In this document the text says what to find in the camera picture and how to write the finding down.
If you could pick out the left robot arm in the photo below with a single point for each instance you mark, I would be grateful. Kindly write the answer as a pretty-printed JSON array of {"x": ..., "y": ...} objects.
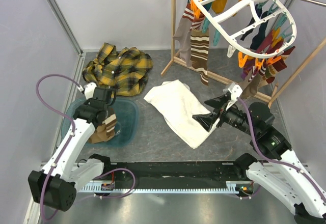
[{"x": 58, "y": 183}]

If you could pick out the maroon patterned sock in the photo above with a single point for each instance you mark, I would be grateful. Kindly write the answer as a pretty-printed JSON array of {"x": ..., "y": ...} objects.
[{"x": 279, "y": 65}]

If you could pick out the white towel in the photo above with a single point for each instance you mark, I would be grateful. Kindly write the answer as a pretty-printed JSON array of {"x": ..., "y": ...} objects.
[{"x": 177, "y": 104}]

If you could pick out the grey sock maroon cuff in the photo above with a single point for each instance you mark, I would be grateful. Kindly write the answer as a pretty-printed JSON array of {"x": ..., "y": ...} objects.
[{"x": 250, "y": 84}]

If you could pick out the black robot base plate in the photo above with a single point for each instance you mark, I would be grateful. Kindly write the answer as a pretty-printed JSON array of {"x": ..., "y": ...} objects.
[{"x": 211, "y": 171}]

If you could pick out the aluminium corner post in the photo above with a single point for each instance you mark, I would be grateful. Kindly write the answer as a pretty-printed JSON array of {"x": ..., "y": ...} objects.
[{"x": 64, "y": 24}]

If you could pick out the wooden clothes rack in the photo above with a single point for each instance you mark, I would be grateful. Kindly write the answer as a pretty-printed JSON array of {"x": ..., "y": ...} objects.
[{"x": 263, "y": 97}]

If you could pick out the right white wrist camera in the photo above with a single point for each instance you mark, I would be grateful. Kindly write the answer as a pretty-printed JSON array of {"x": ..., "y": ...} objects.
[{"x": 234, "y": 90}]

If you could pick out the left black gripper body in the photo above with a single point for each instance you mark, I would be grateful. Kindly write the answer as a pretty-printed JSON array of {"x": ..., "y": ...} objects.
[{"x": 105, "y": 108}]

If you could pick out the navy blue sock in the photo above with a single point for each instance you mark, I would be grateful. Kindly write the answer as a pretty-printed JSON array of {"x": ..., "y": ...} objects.
[{"x": 257, "y": 39}]

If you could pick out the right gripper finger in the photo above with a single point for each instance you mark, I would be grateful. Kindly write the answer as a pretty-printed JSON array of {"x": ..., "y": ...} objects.
[
  {"x": 217, "y": 102},
  {"x": 207, "y": 121}
]

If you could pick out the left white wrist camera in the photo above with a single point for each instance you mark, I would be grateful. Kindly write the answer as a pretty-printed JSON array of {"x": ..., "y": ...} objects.
[{"x": 87, "y": 90}]

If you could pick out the brown striped sock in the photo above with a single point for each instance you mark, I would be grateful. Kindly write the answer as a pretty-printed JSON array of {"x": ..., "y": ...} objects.
[
  {"x": 111, "y": 121},
  {"x": 199, "y": 53}
]

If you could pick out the white round sock hanger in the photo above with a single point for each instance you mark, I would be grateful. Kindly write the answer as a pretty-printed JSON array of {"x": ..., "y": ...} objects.
[{"x": 217, "y": 20}]

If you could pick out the plain tan sock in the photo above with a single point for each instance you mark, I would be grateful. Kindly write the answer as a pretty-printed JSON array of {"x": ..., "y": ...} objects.
[{"x": 103, "y": 133}]

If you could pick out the yellow plaid shirt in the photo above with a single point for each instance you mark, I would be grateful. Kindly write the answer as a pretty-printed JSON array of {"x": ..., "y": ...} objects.
[{"x": 127, "y": 71}]

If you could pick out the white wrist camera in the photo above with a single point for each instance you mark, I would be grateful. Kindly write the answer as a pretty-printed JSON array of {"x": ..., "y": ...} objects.
[
  {"x": 234, "y": 90},
  {"x": 87, "y": 90}
]

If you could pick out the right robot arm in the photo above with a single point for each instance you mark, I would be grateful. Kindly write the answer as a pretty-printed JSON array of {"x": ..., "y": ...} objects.
[{"x": 299, "y": 192}]

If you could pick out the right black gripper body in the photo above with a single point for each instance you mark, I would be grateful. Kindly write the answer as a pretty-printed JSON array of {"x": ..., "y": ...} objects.
[{"x": 218, "y": 112}]

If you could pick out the teal plastic basin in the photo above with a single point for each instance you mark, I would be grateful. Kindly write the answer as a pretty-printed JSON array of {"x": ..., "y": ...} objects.
[{"x": 127, "y": 114}]

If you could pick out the grey cable duct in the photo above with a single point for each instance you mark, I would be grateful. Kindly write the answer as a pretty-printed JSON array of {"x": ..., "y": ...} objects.
[{"x": 94, "y": 187}]

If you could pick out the grey sock red stripes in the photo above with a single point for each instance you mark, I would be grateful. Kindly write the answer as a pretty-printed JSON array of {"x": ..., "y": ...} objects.
[{"x": 183, "y": 33}]

